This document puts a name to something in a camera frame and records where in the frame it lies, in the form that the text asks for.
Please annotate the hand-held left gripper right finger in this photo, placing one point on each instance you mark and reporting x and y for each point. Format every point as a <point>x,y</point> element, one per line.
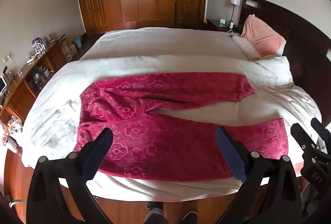
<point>230,154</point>

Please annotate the person's grey trouser leg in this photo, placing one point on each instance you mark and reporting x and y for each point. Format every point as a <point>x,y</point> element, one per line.
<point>156,216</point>

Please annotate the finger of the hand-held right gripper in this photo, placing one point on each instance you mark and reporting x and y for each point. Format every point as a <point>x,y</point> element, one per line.
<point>307,151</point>
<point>320,128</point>

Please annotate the teal box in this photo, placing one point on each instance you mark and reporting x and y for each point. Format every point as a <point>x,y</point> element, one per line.
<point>222,23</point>

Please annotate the white duvet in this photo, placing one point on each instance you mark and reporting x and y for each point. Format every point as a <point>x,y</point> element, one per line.
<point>51,110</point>

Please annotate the dark wooden nightstand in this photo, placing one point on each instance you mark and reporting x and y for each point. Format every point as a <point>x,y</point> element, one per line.
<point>213,23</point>

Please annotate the red fleece pants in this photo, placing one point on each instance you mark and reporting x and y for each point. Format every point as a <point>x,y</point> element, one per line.
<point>155,141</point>

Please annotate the patterned cloth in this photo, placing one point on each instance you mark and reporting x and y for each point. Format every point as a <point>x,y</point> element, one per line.
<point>11,131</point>

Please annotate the long wooden desk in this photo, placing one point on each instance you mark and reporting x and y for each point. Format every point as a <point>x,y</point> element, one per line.
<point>23,89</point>

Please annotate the wall outlet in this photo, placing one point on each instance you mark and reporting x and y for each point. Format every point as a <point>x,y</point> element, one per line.
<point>7,57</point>

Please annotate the pink pillow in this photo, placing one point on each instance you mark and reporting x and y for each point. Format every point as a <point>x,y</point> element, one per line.
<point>261,35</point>

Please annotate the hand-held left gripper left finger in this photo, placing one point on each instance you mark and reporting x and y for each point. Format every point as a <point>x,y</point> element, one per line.
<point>98,153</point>

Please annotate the dark wooden headboard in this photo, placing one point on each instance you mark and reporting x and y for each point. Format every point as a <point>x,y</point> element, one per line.
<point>305,32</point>

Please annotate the storage boxes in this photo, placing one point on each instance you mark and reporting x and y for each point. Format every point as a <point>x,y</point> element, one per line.
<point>69,51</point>

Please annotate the white bed sheet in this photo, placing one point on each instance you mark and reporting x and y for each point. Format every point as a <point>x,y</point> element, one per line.
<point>168,40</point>

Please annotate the blue bin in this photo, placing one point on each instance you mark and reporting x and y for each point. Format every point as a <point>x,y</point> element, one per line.
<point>78,42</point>

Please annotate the person's black shoe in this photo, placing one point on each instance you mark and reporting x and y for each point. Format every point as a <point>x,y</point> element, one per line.
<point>190,218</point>

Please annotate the small white monitor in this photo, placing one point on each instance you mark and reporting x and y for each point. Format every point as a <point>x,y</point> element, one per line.
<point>3,84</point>

